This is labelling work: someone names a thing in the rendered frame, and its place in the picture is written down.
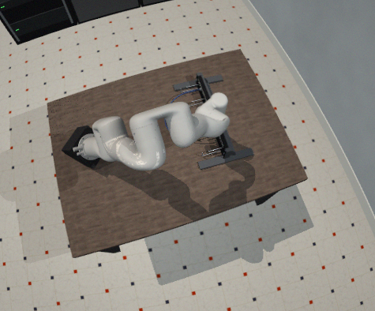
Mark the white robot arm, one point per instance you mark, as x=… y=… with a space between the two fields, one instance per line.
x=150 y=152

